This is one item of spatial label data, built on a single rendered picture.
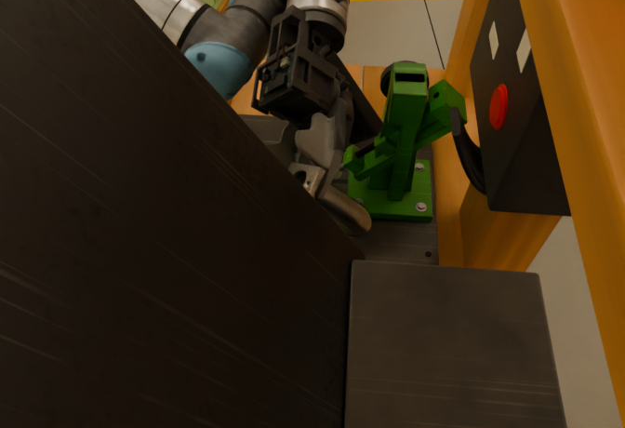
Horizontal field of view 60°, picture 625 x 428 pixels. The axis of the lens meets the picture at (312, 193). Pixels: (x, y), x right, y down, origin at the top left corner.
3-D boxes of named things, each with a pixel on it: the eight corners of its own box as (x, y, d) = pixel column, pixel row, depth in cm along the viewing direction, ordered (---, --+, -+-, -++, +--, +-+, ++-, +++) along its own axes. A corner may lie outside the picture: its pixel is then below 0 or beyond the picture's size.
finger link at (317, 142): (282, 185, 53) (284, 108, 57) (325, 203, 57) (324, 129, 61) (303, 174, 51) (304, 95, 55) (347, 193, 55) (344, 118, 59)
